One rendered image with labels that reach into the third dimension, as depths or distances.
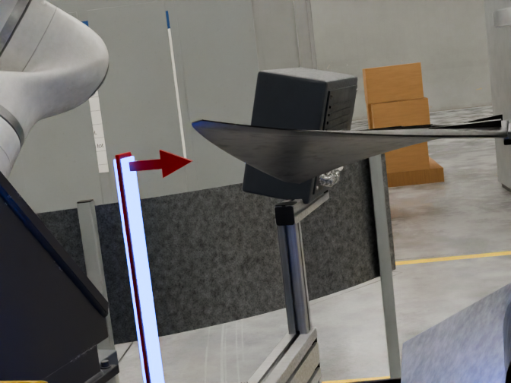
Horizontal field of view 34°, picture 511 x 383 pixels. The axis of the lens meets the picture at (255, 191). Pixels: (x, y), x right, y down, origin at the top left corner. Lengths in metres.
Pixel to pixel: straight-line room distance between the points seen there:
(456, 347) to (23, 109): 0.64
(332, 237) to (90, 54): 1.62
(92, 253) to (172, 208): 0.26
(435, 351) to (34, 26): 0.71
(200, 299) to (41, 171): 4.67
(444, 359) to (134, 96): 6.17
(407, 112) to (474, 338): 8.07
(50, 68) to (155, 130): 5.62
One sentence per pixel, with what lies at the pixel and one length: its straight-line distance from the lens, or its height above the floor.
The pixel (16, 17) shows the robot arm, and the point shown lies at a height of 1.36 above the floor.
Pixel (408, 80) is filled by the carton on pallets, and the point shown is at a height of 1.06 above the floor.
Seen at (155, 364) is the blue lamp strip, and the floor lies 1.00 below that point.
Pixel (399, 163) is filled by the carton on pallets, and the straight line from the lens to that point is 8.75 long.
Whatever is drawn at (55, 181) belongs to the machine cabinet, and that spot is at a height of 0.62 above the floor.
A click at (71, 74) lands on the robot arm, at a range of 1.14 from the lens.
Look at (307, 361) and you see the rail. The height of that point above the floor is 0.83.
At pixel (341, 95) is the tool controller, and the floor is 1.20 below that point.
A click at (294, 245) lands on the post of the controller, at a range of 1.24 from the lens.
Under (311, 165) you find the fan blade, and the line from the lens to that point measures 0.77.
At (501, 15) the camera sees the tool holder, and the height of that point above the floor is 1.27.
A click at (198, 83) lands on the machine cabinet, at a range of 6.67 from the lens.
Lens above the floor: 1.24
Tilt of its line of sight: 7 degrees down
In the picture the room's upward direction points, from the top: 7 degrees counter-clockwise
